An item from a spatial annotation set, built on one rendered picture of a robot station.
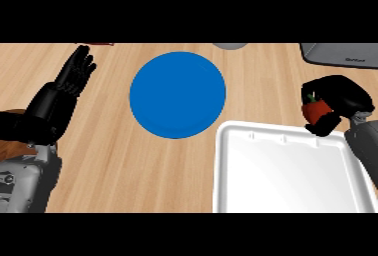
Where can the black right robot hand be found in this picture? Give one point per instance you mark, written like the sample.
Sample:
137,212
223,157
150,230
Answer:
344,95

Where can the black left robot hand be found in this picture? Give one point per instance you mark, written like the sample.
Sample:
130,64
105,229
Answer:
53,100

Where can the red bell pepper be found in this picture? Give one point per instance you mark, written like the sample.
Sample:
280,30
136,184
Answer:
314,109

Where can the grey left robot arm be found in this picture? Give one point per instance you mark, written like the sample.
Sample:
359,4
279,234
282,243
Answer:
22,180

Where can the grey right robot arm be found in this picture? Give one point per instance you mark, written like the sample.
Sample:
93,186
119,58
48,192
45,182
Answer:
363,146

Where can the blue plate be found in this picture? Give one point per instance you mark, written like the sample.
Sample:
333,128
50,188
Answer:
177,95

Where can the white tray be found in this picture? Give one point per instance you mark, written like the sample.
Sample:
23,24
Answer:
289,173

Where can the dark grey appliance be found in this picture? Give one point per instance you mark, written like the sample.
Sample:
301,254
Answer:
339,55

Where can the dark red object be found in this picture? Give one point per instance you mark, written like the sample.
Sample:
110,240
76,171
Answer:
96,43

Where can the grey round object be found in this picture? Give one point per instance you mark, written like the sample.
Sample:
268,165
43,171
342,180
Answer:
229,46

